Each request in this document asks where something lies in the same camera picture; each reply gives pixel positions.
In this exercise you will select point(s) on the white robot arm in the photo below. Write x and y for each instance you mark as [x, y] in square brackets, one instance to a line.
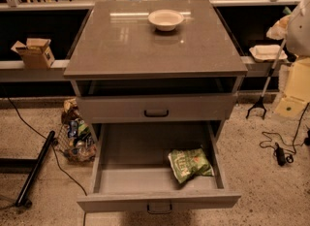
[295, 29]

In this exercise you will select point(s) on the black metal stand leg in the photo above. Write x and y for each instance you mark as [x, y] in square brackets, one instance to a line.
[31, 167]

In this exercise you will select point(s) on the open grey middle drawer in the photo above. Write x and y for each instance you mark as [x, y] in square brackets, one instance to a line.
[132, 171]

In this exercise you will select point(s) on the reacher grabber tool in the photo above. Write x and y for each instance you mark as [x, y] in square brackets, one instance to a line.
[260, 103]

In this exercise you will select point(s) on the white paper bowl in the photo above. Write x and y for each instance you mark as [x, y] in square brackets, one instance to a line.
[165, 20]

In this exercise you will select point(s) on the white takeout clamshell container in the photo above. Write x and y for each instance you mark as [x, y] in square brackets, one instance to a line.
[264, 53]

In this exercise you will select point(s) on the open cardboard box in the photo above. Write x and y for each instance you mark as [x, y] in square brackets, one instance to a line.
[35, 54]

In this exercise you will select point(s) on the closed grey top drawer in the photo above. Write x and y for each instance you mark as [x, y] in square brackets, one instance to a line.
[122, 109]

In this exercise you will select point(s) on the grey drawer cabinet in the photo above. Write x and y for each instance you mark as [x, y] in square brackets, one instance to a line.
[120, 53]

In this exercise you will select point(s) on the green jalapeno chip bag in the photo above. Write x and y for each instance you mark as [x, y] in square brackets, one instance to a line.
[188, 163]

